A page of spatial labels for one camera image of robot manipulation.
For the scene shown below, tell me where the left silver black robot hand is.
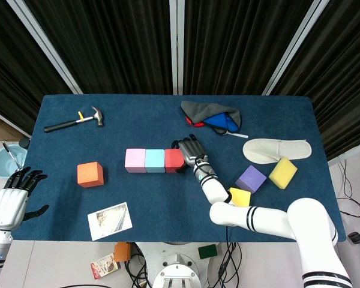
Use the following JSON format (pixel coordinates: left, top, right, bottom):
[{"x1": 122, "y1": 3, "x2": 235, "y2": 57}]
[{"x1": 0, "y1": 166, "x2": 50, "y2": 232}]

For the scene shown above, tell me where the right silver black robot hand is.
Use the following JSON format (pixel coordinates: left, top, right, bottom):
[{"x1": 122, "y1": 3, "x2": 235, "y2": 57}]
[{"x1": 171, "y1": 134, "x2": 209, "y2": 175}]

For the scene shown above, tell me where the red foam cube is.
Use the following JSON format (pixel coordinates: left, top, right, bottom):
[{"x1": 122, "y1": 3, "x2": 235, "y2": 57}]
[{"x1": 164, "y1": 148, "x2": 187, "y2": 174}]

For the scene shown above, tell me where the purple foam cube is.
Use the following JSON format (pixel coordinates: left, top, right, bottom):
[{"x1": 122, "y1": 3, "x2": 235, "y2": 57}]
[{"x1": 235, "y1": 164, "x2": 268, "y2": 194}]

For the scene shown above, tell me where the yellow foam cube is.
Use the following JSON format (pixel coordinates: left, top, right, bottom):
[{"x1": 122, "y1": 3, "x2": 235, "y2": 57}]
[{"x1": 227, "y1": 187, "x2": 252, "y2": 208}]

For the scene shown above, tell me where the orange foam cube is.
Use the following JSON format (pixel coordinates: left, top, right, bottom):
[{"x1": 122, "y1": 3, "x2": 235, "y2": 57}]
[{"x1": 77, "y1": 161, "x2": 104, "y2": 188}]

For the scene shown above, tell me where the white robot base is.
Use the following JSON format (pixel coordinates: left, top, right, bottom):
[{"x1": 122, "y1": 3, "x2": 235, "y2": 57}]
[{"x1": 134, "y1": 241, "x2": 223, "y2": 288}]

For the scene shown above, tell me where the red disc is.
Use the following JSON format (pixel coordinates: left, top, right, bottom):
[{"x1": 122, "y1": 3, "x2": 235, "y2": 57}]
[{"x1": 185, "y1": 116, "x2": 205, "y2": 128}]

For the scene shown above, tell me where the light blue foam cube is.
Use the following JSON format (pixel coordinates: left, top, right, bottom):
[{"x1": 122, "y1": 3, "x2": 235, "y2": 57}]
[{"x1": 144, "y1": 149, "x2": 166, "y2": 174}]

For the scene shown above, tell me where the light blue plastic bowl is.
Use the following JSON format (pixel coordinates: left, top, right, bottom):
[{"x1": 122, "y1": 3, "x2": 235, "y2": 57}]
[{"x1": 0, "y1": 143, "x2": 28, "y2": 180}]

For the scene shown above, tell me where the blue black-rimmed pad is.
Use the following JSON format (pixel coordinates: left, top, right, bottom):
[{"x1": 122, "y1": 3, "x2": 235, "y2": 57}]
[{"x1": 203, "y1": 112, "x2": 239, "y2": 136}]

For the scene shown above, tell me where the grey cloth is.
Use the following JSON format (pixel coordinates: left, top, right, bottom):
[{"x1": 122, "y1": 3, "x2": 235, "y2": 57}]
[{"x1": 180, "y1": 100, "x2": 242, "y2": 133}]

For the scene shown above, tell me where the pink foam cube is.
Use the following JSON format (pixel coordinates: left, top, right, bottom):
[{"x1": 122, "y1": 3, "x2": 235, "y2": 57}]
[{"x1": 124, "y1": 148, "x2": 147, "y2": 174}]

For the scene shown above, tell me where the blue fabric table cover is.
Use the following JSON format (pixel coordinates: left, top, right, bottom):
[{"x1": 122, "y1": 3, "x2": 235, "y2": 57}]
[{"x1": 10, "y1": 94, "x2": 347, "y2": 243}]

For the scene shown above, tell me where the white slipper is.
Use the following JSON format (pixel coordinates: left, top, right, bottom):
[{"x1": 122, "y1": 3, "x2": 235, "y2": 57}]
[{"x1": 242, "y1": 138, "x2": 313, "y2": 165}]

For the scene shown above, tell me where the yellow green sponge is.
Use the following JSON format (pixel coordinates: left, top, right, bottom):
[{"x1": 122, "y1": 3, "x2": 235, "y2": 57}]
[{"x1": 268, "y1": 157, "x2": 298, "y2": 190}]

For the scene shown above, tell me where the dark green box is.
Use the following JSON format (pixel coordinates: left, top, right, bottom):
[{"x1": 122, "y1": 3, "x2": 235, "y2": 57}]
[{"x1": 197, "y1": 244, "x2": 218, "y2": 260}]

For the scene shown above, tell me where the printed photo card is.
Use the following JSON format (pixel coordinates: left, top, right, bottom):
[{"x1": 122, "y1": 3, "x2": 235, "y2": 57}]
[{"x1": 87, "y1": 202, "x2": 133, "y2": 242}]

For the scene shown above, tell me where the red printed snack packet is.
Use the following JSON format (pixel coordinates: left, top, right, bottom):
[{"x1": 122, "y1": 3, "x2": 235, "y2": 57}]
[{"x1": 90, "y1": 253, "x2": 121, "y2": 281}]

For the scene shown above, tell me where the black pleated curtain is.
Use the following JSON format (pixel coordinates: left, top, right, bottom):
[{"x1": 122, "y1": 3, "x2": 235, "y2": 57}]
[
  {"x1": 182, "y1": 0, "x2": 314, "y2": 96},
  {"x1": 0, "y1": 0, "x2": 71, "y2": 136},
  {"x1": 23, "y1": 0, "x2": 173, "y2": 95},
  {"x1": 271, "y1": 0, "x2": 360, "y2": 161}
]

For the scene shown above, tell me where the orange box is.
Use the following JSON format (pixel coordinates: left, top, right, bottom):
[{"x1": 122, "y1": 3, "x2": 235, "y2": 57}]
[{"x1": 113, "y1": 242, "x2": 133, "y2": 263}]

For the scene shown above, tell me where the white partition frame rail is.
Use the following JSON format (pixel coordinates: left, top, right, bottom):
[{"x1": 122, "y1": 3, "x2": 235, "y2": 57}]
[
  {"x1": 328, "y1": 140, "x2": 360, "y2": 167},
  {"x1": 0, "y1": 105, "x2": 34, "y2": 139}
]

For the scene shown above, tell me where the claw hammer black handle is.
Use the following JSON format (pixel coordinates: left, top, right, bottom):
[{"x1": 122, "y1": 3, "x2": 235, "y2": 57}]
[{"x1": 43, "y1": 106, "x2": 105, "y2": 133}]

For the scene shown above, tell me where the white partition frame post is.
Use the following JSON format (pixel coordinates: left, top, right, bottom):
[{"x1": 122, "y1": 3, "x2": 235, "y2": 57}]
[
  {"x1": 5, "y1": 0, "x2": 83, "y2": 95},
  {"x1": 262, "y1": 0, "x2": 322, "y2": 96},
  {"x1": 169, "y1": 0, "x2": 185, "y2": 96}
]

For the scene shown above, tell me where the black floor cable bundle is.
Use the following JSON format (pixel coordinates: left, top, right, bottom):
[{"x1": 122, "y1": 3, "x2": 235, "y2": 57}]
[{"x1": 124, "y1": 241, "x2": 244, "y2": 288}]

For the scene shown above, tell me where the thin black floor cable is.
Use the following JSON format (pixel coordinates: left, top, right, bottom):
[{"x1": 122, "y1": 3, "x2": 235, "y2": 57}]
[{"x1": 335, "y1": 158, "x2": 360, "y2": 218}]

